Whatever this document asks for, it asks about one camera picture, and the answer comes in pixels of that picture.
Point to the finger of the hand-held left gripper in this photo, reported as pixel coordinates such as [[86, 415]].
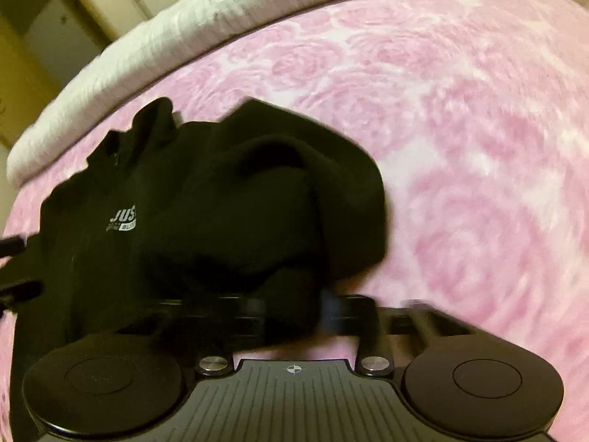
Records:
[[11, 247], [20, 292]]

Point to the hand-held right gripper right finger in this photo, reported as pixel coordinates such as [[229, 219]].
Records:
[[361, 313]]

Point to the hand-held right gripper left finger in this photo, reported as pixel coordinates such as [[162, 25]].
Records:
[[207, 314]]

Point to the black hoodie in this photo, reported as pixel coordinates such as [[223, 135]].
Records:
[[207, 202]]

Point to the pink rose blanket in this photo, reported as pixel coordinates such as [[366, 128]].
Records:
[[460, 147]]

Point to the beige wardrobe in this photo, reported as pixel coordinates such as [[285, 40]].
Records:
[[60, 41]]

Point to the white ribbed quilt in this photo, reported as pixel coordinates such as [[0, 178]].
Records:
[[184, 32]]

